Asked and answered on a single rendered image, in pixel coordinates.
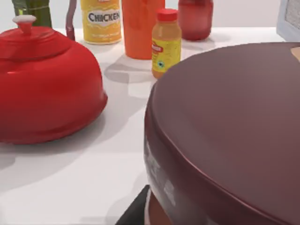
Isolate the yellow can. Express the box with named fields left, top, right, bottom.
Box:
left=80, top=0, right=122, bottom=45

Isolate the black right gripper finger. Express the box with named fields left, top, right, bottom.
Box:
left=114, top=184, right=151, bottom=225

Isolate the red kettle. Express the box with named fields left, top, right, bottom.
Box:
left=0, top=0, right=109, bottom=144

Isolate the dark red jar lid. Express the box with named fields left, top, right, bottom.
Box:
left=143, top=41, right=300, bottom=225

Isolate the red jar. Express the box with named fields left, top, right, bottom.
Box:
left=178, top=0, right=214, bottom=41

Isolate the dark green bottle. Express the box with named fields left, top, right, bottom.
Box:
left=10, top=0, right=53, bottom=28

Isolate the small yellow bottle red cap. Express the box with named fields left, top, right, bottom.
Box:
left=151, top=8, right=182, bottom=79

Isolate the orange cup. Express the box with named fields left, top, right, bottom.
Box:
left=121, top=0, right=166, bottom=60

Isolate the pale microwave oven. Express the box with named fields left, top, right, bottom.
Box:
left=276, top=0, right=300, bottom=43

